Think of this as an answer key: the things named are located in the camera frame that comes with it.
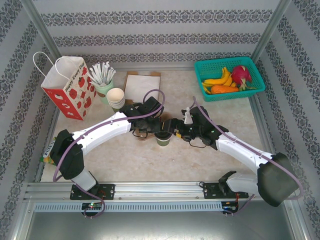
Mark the yellow green snack packet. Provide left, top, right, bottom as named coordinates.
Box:
left=41, top=136, right=57, bottom=166

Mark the teal plastic basket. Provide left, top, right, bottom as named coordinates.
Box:
left=194, top=56, right=266, bottom=103

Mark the left controller circuit board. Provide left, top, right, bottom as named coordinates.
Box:
left=81, top=202, right=104, bottom=211

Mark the stack of paper cups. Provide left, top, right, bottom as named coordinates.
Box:
left=106, top=87, right=126, bottom=113

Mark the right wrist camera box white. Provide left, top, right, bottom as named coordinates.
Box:
left=181, top=106, right=194, bottom=125

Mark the white paper bag red print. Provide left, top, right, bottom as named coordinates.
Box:
left=33, top=51, right=98, bottom=121

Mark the green coffee cup black lid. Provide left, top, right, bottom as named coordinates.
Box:
left=154, top=131, right=173, bottom=147

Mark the right controller circuit board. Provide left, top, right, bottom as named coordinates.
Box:
left=221, top=201, right=240, bottom=212

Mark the brown cardboard napkin tray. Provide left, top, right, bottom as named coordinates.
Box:
left=122, top=71, right=162, bottom=106

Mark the pink toy dragon fruit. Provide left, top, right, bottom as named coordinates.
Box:
left=230, top=64, right=258, bottom=92

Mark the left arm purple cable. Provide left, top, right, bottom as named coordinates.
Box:
left=52, top=88, right=166, bottom=220

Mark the aluminium mounting rail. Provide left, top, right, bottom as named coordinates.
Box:
left=24, top=181, right=293, bottom=201

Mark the controller circuit board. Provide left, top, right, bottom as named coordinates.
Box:
left=81, top=202, right=104, bottom=211
left=221, top=201, right=240, bottom=212

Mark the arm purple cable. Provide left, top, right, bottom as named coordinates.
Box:
left=52, top=88, right=166, bottom=220
left=192, top=96, right=305, bottom=218

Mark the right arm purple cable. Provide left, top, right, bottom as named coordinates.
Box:
left=192, top=96, right=305, bottom=218

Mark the green mug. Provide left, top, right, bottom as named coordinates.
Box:
left=96, top=78, right=115, bottom=106

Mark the slotted metal cable duct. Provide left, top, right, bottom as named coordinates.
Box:
left=33, top=201, right=223, bottom=213

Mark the orange carrot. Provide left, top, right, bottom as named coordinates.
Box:
left=210, top=84, right=240, bottom=94

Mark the yellow toy banana bunch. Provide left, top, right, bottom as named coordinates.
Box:
left=201, top=66, right=234, bottom=95

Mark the aluminium frame post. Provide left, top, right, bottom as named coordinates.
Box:
left=19, top=0, right=71, bottom=75
left=250, top=0, right=292, bottom=60

